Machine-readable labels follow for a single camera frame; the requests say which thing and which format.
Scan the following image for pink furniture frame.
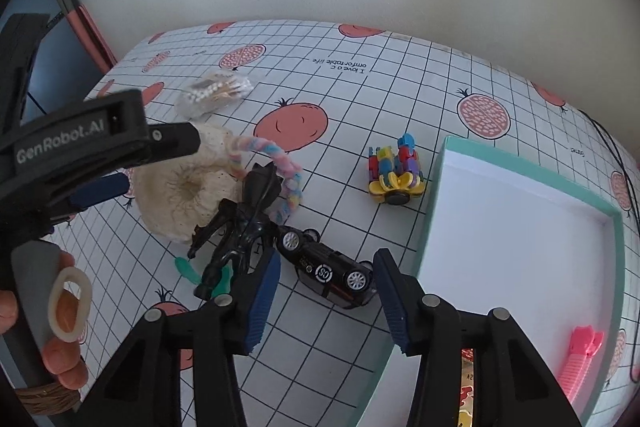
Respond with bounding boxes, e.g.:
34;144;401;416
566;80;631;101
65;5;119;72

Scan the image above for black toy car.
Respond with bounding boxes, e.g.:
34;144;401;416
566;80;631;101
276;227;379;311

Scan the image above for yellow red snack packet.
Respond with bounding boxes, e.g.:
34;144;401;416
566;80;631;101
457;347;479;427

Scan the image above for black toy figure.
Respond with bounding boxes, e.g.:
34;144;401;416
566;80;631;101
187;162;282;301

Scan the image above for pink comb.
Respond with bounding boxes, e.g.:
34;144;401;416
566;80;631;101
557;326;605;409

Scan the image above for clear bag of pearl beads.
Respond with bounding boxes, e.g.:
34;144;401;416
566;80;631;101
175;69;264;120

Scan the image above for grid tablecloth with fruit print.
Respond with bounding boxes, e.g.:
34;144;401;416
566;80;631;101
0;19;640;427

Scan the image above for teal box with white inside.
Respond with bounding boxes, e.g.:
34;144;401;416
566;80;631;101
367;135;627;427

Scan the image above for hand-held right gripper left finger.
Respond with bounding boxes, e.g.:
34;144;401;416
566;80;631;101
90;249;282;427

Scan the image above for white rubber ring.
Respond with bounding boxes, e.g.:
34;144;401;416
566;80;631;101
49;271;93;342

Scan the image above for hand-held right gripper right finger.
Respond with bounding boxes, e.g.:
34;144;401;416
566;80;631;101
372;248;583;427

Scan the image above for person's left hand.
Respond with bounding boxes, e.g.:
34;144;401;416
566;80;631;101
0;252;91;391

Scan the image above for colourful block toy vehicle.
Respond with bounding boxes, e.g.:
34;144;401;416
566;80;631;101
367;133;427;206

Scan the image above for brown braided bracelet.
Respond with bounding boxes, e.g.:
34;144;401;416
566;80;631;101
15;382;82;416

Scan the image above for cream knitted baby socks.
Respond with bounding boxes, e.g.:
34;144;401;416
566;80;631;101
131;124;251;243

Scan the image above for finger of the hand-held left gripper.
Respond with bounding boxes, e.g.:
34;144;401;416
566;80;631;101
70;172;129;211
146;122;202;158

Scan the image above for pastel twisted pipe cleaner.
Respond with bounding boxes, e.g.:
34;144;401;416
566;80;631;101
229;136;304;225

